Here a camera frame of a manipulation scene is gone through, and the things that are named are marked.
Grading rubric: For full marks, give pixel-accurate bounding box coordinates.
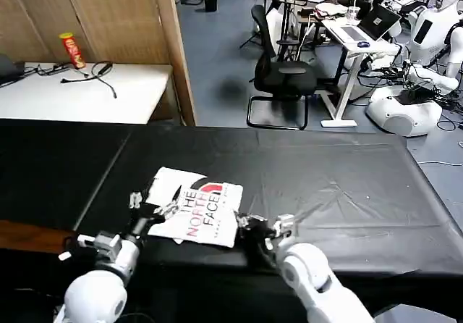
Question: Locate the black looped cable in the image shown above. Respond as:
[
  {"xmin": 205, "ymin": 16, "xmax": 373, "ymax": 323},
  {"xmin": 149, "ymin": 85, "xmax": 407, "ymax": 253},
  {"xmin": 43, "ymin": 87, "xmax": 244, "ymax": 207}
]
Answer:
[{"xmin": 59, "ymin": 60, "xmax": 119, "ymax": 100}]

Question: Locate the open grey laptop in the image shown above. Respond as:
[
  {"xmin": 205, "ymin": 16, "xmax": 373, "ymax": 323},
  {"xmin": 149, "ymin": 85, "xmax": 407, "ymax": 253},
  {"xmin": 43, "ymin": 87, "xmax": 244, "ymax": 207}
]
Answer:
[{"xmin": 334, "ymin": 2, "xmax": 403, "ymax": 43}]

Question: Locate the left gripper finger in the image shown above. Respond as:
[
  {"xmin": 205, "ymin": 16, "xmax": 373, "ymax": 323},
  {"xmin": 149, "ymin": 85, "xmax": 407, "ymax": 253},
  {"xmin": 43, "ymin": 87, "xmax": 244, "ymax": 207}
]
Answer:
[
  {"xmin": 152, "ymin": 185, "xmax": 183, "ymax": 226},
  {"xmin": 128, "ymin": 190, "xmax": 143, "ymax": 211}
]

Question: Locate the black table cover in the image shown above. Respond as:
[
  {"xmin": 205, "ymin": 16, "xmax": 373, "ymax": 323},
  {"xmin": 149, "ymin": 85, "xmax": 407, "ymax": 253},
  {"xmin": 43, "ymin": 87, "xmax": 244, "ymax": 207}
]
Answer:
[{"xmin": 0, "ymin": 118, "xmax": 463, "ymax": 323}]

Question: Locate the white printed t-shirt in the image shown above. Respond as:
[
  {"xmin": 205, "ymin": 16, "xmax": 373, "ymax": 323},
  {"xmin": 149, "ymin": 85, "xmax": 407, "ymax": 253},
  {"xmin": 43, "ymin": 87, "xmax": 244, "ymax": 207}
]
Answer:
[{"xmin": 145, "ymin": 166, "xmax": 245, "ymax": 249}]

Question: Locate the black office chair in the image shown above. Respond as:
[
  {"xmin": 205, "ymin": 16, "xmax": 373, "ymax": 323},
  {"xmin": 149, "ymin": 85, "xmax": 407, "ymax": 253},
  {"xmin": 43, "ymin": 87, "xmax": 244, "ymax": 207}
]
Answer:
[{"xmin": 246, "ymin": 4, "xmax": 320, "ymax": 131}]

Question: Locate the white standing desk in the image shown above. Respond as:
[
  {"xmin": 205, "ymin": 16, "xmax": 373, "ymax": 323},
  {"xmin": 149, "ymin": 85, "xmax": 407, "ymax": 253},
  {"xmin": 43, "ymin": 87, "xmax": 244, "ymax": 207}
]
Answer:
[{"xmin": 319, "ymin": 18, "xmax": 402, "ymax": 128}]

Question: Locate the white side table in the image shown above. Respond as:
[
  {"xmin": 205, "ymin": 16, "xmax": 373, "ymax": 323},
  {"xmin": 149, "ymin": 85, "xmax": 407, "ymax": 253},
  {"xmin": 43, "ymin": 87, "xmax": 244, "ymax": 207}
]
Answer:
[{"xmin": 0, "ymin": 61, "xmax": 174, "ymax": 125}]

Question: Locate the red snack can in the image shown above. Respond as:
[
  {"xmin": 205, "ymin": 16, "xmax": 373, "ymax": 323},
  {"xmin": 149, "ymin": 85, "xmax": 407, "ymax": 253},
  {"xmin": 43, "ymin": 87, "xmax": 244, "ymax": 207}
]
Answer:
[{"xmin": 59, "ymin": 32, "xmax": 88, "ymax": 70}]

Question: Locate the black laptop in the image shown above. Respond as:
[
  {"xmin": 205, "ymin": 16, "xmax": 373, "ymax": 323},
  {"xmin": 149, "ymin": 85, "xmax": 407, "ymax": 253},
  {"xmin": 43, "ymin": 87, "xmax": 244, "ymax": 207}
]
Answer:
[{"xmin": 0, "ymin": 54, "xmax": 26, "ymax": 88}]

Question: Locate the clear cup with straw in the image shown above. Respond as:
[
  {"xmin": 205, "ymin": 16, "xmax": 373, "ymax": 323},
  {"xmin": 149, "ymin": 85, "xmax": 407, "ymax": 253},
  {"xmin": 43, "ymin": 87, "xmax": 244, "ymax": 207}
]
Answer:
[{"xmin": 346, "ymin": 0, "xmax": 361, "ymax": 25}]

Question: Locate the black cable with adapter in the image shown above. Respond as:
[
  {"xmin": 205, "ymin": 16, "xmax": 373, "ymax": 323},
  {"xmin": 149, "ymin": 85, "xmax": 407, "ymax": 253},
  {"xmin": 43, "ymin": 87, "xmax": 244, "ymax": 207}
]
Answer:
[{"xmin": 35, "ymin": 62, "xmax": 72, "ymax": 77}]

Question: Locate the white floor cable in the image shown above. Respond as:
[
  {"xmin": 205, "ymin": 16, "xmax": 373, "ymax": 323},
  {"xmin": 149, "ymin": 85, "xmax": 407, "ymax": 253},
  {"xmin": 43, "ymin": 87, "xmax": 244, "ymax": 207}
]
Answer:
[{"xmin": 415, "ymin": 159, "xmax": 463, "ymax": 167}]

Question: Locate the crumpled cloth pile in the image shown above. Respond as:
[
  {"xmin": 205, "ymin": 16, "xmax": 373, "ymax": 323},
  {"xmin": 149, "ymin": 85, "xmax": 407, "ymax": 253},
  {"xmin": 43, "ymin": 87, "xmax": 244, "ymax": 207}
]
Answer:
[{"xmin": 313, "ymin": 1, "xmax": 349, "ymax": 20}]

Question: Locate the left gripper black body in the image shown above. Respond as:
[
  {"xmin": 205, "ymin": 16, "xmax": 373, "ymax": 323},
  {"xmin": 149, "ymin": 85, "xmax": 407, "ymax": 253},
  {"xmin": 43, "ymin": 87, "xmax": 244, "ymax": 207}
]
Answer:
[{"xmin": 124, "ymin": 214, "xmax": 155, "ymax": 245}]

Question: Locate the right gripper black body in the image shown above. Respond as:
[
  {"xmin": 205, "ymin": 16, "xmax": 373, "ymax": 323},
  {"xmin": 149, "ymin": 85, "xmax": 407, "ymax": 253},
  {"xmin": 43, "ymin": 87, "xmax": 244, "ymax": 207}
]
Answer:
[{"xmin": 245, "ymin": 217, "xmax": 278, "ymax": 245}]

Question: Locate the wooden folding screen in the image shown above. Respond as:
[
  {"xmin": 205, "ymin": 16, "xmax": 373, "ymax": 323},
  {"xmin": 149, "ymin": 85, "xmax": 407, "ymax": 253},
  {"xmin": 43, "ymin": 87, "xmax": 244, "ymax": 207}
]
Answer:
[{"xmin": 0, "ymin": 0, "xmax": 197, "ymax": 127}]

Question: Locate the white humanoid robot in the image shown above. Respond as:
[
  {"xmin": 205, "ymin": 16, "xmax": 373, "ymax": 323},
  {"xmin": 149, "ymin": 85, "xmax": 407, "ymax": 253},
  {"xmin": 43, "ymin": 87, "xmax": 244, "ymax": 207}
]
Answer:
[{"xmin": 364, "ymin": 0, "xmax": 463, "ymax": 138}]

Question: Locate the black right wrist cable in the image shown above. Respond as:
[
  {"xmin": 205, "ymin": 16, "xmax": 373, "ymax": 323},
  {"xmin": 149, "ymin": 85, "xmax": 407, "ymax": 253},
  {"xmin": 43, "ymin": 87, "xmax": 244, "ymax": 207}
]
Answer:
[{"xmin": 244, "ymin": 234, "xmax": 279, "ymax": 270}]

